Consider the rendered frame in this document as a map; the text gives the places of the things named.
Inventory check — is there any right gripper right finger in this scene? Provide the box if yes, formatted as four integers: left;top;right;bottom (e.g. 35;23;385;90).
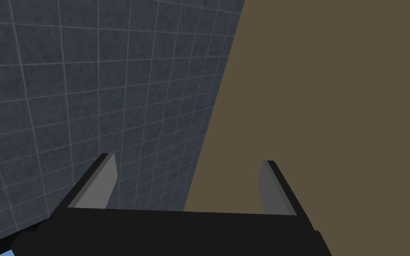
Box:
257;160;298;216

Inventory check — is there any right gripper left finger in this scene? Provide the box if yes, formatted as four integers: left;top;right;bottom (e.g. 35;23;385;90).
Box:
66;152;118;210

